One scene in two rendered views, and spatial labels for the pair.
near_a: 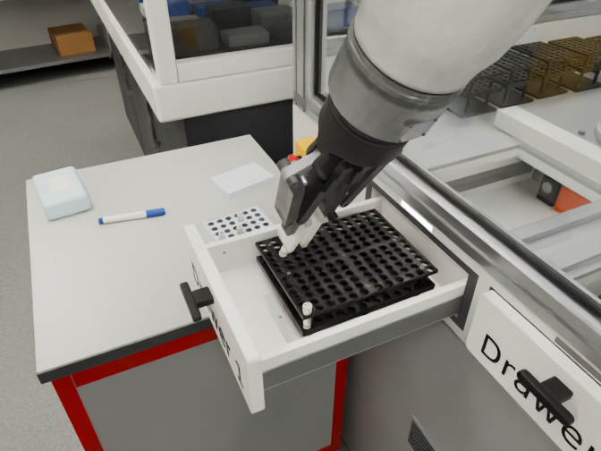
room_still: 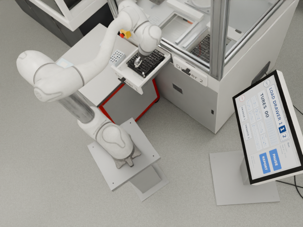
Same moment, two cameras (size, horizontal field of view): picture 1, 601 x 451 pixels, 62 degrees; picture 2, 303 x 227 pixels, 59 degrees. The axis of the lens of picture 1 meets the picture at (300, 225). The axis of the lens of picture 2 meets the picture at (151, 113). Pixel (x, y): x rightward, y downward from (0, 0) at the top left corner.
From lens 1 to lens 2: 1.22 m
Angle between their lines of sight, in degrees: 25
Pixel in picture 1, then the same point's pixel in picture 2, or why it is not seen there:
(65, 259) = not seen: hidden behind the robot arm
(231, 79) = (86, 8)
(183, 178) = (91, 47)
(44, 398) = (75, 120)
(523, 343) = (181, 64)
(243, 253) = (123, 65)
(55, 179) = (61, 63)
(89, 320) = (98, 92)
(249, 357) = (138, 86)
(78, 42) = not seen: outside the picture
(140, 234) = not seen: hidden behind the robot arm
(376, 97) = (146, 53)
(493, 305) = (175, 59)
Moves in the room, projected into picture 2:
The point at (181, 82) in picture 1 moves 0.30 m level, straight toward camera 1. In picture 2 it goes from (74, 17) to (90, 37)
